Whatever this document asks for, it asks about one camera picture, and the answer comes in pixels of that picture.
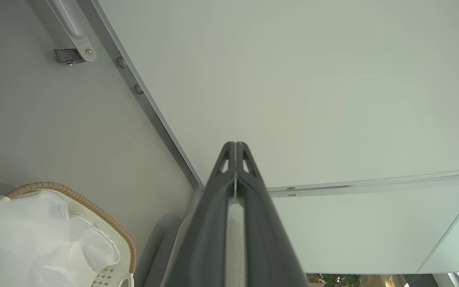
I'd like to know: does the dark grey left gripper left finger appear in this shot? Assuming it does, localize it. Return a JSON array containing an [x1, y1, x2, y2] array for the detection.
[[165, 142, 236, 287]]

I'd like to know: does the grey partition base rail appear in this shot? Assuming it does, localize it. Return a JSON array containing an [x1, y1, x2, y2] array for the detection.
[[28, 0, 205, 191]]

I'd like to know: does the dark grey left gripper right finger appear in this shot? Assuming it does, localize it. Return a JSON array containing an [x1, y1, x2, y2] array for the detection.
[[236, 142, 309, 287]]

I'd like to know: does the green plant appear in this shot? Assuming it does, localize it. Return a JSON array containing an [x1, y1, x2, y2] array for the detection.
[[320, 274, 365, 287]]

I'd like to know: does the white cloth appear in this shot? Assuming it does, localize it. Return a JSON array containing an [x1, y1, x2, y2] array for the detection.
[[0, 190, 121, 287]]

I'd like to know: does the white basket with rattan handle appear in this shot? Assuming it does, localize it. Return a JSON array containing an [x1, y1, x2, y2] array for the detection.
[[0, 182, 137, 287]]

